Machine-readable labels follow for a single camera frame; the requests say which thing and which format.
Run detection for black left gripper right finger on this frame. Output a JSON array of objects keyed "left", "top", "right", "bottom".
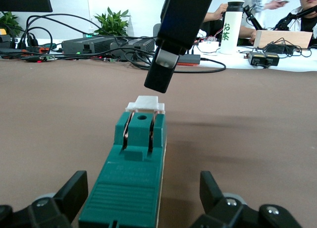
[{"left": 190, "top": 170, "right": 304, "bottom": 228}]

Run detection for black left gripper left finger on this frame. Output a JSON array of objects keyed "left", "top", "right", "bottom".
[{"left": 0, "top": 170, "right": 89, "bottom": 228}]

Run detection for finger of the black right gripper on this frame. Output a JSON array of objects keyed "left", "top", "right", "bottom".
[{"left": 144, "top": 0, "right": 217, "bottom": 94}]

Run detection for green load switch white handle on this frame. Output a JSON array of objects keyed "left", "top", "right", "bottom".
[{"left": 78, "top": 95, "right": 167, "bottom": 228}]

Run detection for person behind thermos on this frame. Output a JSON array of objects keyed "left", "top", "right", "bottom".
[{"left": 202, "top": 4, "right": 257, "bottom": 45}]

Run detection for white power strip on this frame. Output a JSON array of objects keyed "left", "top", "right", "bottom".
[{"left": 198, "top": 41, "right": 220, "bottom": 53}]

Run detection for black flat device orange edge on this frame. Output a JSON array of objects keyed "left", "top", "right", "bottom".
[{"left": 177, "top": 54, "right": 201, "bottom": 66}]

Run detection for white thermos green characters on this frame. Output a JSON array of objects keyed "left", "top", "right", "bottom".
[{"left": 219, "top": 0, "right": 245, "bottom": 55}]

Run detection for black power supply box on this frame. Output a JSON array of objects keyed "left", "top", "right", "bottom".
[
  {"left": 109, "top": 37, "right": 157, "bottom": 63},
  {"left": 61, "top": 36, "right": 117, "bottom": 56}
]

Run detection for green potted plant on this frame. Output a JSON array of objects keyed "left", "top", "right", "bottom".
[
  {"left": 93, "top": 6, "right": 132, "bottom": 37},
  {"left": 0, "top": 11, "right": 24, "bottom": 37}
]

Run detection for black adapter yellow label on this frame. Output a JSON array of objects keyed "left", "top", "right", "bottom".
[
  {"left": 264, "top": 51, "right": 280, "bottom": 68},
  {"left": 248, "top": 51, "right": 266, "bottom": 67}
]

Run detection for wooden box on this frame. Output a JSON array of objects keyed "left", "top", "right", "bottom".
[{"left": 253, "top": 29, "right": 314, "bottom": 50}]

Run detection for seated person black shirt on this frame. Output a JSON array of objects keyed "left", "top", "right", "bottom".
[{"left": 273, "top": 0, "right": 317, "bottom": 33}]

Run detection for black monitor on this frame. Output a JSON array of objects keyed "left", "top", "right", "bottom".
[{"left": 0, "top": 0, "right": 53, "bottom": 13}]

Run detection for black yellow device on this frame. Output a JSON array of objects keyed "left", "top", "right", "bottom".
[{"left": 0, "top": 27, "right": 12, "bottom": 49}]

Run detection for black table cable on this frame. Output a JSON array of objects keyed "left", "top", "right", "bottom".
[{"left": 173, "top": 56, "right": 227, "bottom": 74}]

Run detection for black cable bundle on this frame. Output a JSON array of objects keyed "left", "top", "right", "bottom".
[{"left": 22, "top": 13, "right": 105, "bottom": 56}]

